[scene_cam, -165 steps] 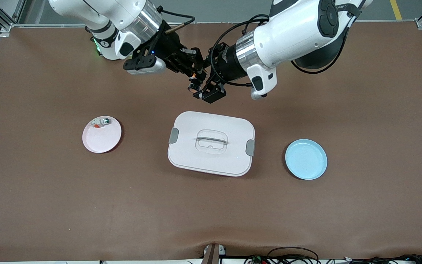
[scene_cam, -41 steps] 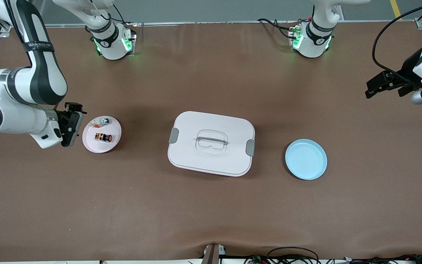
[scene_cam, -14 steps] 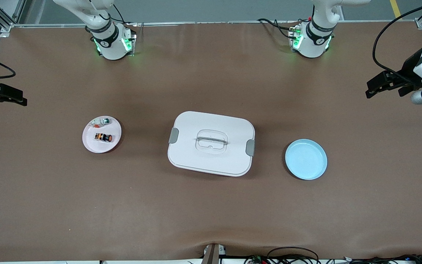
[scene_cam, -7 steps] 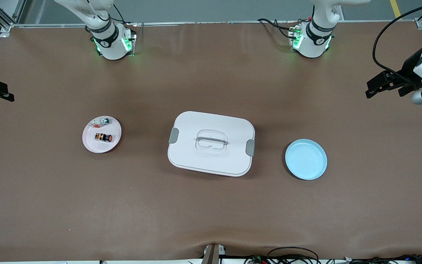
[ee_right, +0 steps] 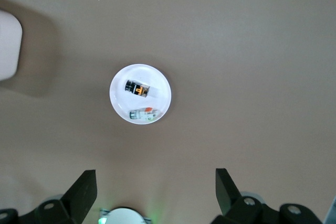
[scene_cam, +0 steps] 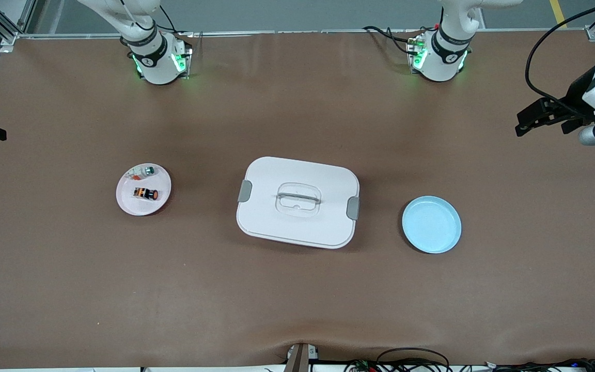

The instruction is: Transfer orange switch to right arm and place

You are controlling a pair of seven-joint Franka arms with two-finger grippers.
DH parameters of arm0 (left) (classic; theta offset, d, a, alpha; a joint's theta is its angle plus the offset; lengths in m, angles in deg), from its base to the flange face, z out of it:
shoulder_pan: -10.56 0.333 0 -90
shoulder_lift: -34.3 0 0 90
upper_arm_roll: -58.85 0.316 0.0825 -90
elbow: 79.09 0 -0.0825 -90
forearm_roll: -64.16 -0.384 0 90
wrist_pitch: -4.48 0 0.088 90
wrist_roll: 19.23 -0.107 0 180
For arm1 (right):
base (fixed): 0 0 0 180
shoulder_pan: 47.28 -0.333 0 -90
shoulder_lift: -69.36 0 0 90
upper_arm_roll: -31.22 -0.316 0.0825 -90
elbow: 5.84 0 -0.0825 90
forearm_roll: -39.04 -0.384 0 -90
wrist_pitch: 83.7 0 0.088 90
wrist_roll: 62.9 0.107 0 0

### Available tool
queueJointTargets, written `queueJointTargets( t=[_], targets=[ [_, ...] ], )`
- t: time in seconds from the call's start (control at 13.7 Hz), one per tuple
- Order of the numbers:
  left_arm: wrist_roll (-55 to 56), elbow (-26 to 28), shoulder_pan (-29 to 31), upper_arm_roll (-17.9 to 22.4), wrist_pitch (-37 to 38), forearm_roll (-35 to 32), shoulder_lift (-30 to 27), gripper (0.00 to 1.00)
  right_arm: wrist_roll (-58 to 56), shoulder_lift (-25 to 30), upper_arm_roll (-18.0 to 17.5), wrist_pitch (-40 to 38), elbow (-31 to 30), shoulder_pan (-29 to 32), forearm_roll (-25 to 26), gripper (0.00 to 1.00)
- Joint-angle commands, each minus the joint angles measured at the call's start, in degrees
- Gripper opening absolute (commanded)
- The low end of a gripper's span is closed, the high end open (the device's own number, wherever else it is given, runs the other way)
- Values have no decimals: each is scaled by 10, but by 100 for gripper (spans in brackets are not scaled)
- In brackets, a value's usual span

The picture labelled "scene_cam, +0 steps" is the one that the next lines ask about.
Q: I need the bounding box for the black base cable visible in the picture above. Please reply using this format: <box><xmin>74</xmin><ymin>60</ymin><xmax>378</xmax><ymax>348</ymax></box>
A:
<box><xmin>362</xmin><ymin>25</ymin><xmax>435</xmax><ymax>55</ymax></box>
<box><xmin>158</xmin><ymin>5</ymin><xmax>195</xmax><ymax>38</ymax></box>

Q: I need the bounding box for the pink round plate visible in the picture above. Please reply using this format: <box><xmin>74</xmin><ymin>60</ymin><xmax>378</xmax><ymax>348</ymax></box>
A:
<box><xmin>116</xmin><ymin>163</ymin><xmax>173</xmax><ymax>216</ymax></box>

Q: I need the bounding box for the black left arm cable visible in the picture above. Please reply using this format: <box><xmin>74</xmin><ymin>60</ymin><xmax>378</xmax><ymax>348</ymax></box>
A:
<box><xmin>525</xmin><ymin>0</ymin><xmax>595</xmax><ymax>112</ymax></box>

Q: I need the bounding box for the black left base cable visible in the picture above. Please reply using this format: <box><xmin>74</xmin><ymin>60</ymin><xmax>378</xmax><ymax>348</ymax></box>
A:
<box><xmin>362</xmin><ymin>25</ymin><xmax>435</xmax><ymax>55</ymax></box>

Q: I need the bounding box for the camera mount post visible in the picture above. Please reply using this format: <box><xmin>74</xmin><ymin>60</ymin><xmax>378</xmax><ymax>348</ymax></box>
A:
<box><xmin>283</xmin><ymin>343</ymin><xmax>320</xmax><ymax>372</ymax></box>

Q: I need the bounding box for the white lidded storage box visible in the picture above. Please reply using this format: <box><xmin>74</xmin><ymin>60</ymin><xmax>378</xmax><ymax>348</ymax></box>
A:
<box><xmin>236</xmin><ymin>156</ymin><xmax>361</xmax><ymax>250</ymax></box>

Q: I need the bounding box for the brown table mat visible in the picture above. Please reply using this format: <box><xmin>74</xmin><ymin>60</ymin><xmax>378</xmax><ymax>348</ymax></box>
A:
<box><xmin>0</xmin><ymin>30</ymin><xmax>595</xmax><ymax>369</ymax></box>

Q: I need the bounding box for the white switch with green button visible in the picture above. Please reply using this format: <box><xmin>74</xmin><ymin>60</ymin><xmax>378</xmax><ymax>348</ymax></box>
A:
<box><xmin>126</xmin><ymin>165</ymin><xmax>156</xmax><ymax>182</ymax></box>

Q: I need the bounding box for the black looped cable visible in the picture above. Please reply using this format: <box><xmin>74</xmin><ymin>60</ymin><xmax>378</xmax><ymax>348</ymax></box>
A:
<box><xmin>376</xmin><ymin>347</ymin><xmax>451</xmax><ymax>372</ymax></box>

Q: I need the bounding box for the black cable bundle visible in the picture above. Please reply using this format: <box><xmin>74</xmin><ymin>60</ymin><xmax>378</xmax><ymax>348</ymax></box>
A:
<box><xmin>344</xmin><ymin>358</ymin><xmax>595</xmax><ymax>372</ymax></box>

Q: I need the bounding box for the black right base cable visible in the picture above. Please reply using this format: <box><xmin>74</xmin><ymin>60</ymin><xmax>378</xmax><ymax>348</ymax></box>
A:
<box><xmin>158</xmin><ymin>5</ymin><xmax>195</xmax><ymax>38</ymax></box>

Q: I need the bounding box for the light blue round plate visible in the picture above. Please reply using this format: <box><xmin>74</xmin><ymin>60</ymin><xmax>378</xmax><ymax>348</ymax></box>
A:
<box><xmin>401</xmin><ymin>195</ymin><xmax>462</xmax><ymax>254</ymax></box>

